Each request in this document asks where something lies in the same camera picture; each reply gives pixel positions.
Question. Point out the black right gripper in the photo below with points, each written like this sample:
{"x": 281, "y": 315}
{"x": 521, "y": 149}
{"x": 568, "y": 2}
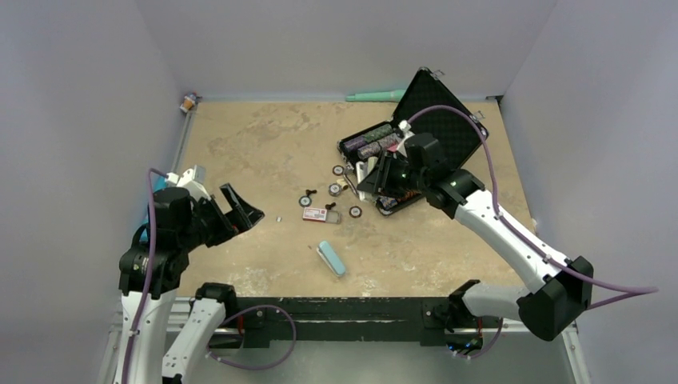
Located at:
{"x": 379, "y": 179}

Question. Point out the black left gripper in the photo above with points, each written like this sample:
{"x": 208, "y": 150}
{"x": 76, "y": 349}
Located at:
{"x": 242, "y": 216}

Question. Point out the light blue stapler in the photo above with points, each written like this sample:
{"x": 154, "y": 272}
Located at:
{"x": 329, "y": 256}

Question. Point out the beige green stapler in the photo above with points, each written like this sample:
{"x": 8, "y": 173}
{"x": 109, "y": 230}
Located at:
{"x": 365, "y": 167}

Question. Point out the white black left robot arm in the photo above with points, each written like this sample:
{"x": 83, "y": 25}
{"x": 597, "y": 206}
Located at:
{"x": 151, "y": 269}

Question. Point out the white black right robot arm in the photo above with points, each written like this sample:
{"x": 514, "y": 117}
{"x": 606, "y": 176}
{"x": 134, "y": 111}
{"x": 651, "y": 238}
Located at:
{"x": 556, "y": 289}

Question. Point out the orange black poker chip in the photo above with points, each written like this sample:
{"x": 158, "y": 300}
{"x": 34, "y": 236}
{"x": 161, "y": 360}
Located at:
{"x": 355, "y": 212}

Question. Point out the red white staple box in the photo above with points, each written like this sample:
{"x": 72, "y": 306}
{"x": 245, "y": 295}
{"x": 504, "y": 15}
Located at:
{"x": 322, "y": 215}

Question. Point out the blue green poker chip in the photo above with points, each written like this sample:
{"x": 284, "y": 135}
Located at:
{"x": 304, "y": 201}

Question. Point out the black poker chip case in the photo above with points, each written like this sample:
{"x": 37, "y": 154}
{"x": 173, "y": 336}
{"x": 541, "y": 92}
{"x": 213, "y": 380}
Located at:
{"x": 458, "y": 140}

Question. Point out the small orange bottle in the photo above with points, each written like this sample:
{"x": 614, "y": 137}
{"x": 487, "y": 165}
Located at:
{"x": 190, "y": 101}

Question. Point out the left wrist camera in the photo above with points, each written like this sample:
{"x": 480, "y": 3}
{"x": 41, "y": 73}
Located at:
{"x": 191, "y": 179}

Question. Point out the mint green handle tool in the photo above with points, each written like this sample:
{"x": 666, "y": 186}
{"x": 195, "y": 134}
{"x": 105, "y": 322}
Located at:
{"x": 380, "y": 96}

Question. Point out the teal blue handle tool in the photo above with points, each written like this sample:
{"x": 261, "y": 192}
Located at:
{"x": 155, "y": 181}

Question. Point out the aluminium frame rail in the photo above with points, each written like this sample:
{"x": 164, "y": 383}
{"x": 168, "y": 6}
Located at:
{"x": 194, "y": 328}

